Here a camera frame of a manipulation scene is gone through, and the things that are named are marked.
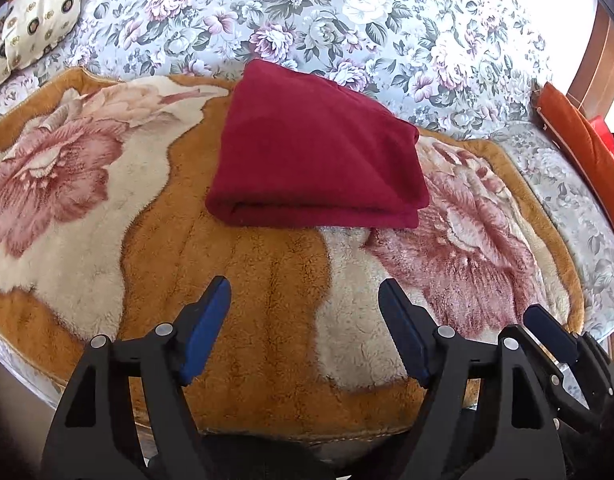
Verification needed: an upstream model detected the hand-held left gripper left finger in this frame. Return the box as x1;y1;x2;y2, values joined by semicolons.
40;276;232;480

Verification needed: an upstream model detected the floral quilt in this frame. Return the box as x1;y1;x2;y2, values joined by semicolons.
0;0;560;142

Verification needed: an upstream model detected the red object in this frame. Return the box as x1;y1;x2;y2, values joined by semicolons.
588;115;614;148

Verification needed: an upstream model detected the wooden furniture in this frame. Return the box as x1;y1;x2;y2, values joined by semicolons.
567;7;614;128

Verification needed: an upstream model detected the dark red garment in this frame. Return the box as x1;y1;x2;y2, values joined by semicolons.
205;59;432;230

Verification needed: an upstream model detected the brown plush flower blanket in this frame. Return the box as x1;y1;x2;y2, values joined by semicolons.
0;67;588;443

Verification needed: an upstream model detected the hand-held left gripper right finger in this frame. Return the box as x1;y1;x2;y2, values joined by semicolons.
378;278;568;480

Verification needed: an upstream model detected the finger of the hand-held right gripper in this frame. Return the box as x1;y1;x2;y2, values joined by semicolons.
577;331;614;403
523;304;595;428

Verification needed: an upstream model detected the grey floral bed sheet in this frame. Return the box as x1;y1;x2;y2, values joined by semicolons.
0;122;614;406

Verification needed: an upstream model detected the large orange pillow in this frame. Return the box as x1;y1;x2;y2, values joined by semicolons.
534;82;614;221

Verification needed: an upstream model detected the cream patterned pillow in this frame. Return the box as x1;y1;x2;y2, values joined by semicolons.
0;0;84;95

